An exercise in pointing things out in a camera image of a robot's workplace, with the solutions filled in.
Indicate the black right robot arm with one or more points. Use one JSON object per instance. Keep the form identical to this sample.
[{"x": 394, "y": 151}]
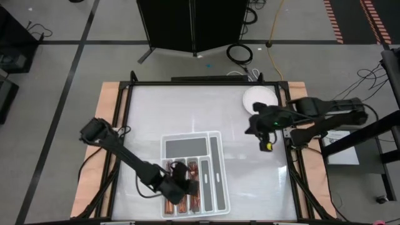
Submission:
[{"x": 328, "y": 122}]

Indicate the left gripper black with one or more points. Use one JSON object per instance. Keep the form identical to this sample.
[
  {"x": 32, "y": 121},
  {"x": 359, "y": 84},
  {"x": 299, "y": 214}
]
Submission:
[{"x": 178, "y": 187}]

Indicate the black metal table frame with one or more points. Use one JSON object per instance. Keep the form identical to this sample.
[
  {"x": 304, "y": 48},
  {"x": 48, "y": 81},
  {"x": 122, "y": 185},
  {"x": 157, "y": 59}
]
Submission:
[{"x": 203, "y": 83}]

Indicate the black cabinet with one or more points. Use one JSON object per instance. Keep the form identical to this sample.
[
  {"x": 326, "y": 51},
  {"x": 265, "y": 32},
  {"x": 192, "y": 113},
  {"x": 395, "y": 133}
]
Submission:
[{"x": 15, "y": 40}]

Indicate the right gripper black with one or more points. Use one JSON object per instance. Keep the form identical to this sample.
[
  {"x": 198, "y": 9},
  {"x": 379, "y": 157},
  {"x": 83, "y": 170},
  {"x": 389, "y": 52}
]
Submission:
[{"x": 272, "y": 118}]

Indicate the black metal stand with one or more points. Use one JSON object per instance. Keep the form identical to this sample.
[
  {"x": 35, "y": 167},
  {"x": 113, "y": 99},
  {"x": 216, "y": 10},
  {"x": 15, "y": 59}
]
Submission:
[{"x": 375, "y": 128}]

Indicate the black folding panel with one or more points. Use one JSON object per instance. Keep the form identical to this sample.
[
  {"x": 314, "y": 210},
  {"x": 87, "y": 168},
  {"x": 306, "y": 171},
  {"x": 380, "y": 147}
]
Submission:
[{"x": 187, "y": 25}]

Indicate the white round plate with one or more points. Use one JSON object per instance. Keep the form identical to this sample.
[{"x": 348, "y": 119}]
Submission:
[{"x": 259, "y": 93}]

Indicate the pink round object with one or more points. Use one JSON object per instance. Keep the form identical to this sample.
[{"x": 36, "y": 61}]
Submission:
[{"x": 379, "y": 222}]

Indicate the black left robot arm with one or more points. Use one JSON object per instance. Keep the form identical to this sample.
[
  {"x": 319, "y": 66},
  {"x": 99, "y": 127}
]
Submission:
[{"x": 125, "y": 156}]

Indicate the white plastic cutlery tray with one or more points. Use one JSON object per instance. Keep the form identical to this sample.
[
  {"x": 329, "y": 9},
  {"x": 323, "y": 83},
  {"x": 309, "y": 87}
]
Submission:
[{"x": 187, "y": 147}]

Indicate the white paper sheet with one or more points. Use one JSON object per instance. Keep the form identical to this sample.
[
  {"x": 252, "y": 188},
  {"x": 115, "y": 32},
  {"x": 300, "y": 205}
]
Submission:
[{"x": 343, "y": 153}]

